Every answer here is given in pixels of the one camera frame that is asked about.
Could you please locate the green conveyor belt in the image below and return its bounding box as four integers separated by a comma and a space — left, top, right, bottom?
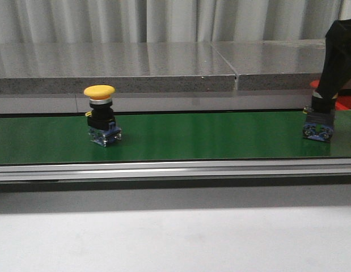
0, 111, 351, 164

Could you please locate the grey stone slab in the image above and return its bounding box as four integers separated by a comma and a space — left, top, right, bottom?
212, 40, 325, 91
0, 42, 235, 95

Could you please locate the aluminium conveyor side rail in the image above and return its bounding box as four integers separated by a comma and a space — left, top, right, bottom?
0, 158, 351, 182

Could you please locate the red plastic bin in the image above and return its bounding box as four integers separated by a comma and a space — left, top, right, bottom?
335, 95, 351, 111

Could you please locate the red mushroom push button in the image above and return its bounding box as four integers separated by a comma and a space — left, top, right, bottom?
302, 80, 338, 143

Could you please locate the yellow mushroom push button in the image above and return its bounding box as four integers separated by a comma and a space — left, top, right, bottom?
83, 84, 122, 147

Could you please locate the grey stone slab right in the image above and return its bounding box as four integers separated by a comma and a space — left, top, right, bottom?
212, 40, 325, 91

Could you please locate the grey stone slab left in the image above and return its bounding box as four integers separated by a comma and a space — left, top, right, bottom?
0, 42, 235, 95

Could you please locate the white panel under slabs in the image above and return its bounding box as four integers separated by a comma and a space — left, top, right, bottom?
0, 91, 311, 114

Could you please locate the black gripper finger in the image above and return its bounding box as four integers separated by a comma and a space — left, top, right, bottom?
316, 19, 351, 99

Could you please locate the white pleated curtain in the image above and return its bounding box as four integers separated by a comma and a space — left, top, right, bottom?
0, 1, 351, 44

